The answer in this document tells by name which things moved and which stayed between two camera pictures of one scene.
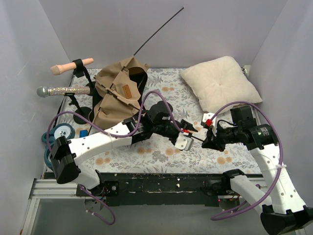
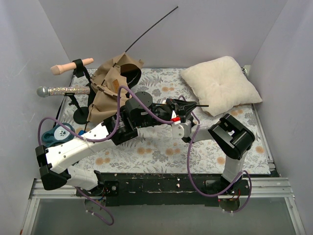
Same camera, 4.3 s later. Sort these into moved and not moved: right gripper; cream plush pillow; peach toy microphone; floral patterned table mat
Moved: right gripper
Not moved: floral patterned table mat; peach toy microphone; cream plush pillow
